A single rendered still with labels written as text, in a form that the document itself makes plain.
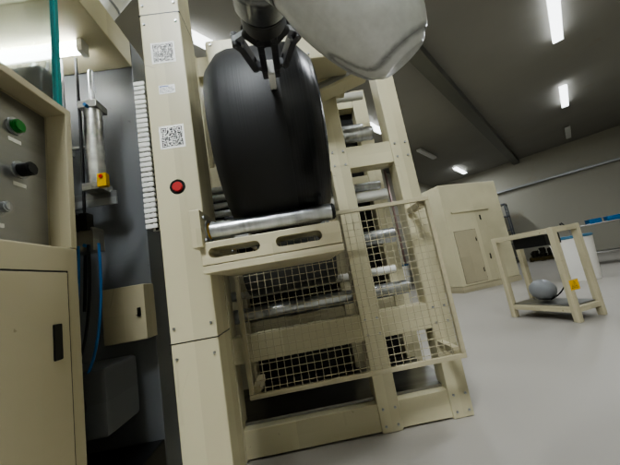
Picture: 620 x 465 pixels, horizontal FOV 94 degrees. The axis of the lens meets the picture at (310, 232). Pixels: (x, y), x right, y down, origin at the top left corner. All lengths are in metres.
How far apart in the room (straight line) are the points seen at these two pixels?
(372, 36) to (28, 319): 0.75
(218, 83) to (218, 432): 0.88
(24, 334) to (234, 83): 0.67
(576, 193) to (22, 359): 13.05
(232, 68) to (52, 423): 0.84
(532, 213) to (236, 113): 12.61
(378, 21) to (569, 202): 12.73
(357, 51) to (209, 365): 0.79
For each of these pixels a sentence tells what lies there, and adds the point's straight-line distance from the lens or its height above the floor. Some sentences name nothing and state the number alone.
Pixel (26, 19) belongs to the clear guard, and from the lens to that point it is 1.11.
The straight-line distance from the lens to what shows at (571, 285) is 3.25.
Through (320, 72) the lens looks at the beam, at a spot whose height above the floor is 1.64.
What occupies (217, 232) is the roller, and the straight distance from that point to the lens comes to 0.80.
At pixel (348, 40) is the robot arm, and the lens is 0.37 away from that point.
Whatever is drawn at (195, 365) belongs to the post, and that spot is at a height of 0.56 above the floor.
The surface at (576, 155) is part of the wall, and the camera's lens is 13.21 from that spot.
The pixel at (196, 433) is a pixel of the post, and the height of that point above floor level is 0.39.
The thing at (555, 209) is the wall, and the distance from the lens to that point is 13.01.
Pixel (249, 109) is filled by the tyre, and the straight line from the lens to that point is 0.75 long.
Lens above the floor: 0.73
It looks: 9 degrees up
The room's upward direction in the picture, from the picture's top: 10 degrees counter-clockwise
